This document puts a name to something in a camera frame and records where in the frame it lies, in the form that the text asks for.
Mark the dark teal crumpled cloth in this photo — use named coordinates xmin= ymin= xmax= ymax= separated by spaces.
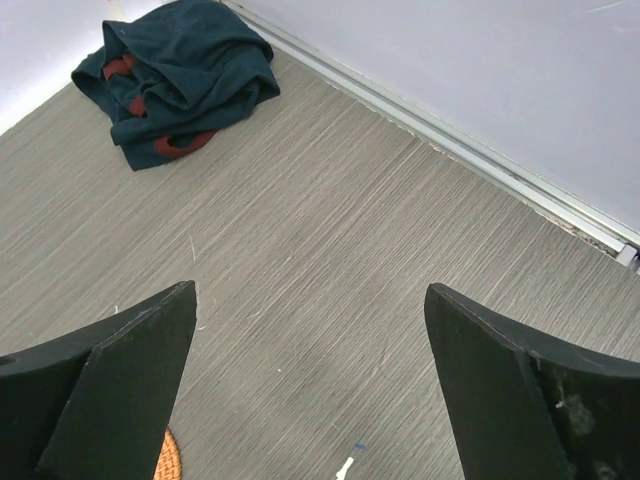
xmin=71 ymin=1 xmax=280 ymax=171

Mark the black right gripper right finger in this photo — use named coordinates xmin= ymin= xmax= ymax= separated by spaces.
xmin=424 ymin=283 xmax=639 ymax=480

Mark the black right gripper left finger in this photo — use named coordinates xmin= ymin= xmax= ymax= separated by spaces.
xmin=1 ymin=281 xmax=196 ymax=480

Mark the woven rattan coaster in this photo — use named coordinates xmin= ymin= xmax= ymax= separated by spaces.
xmin=153 ymin=429 xmax=182 ymax=480

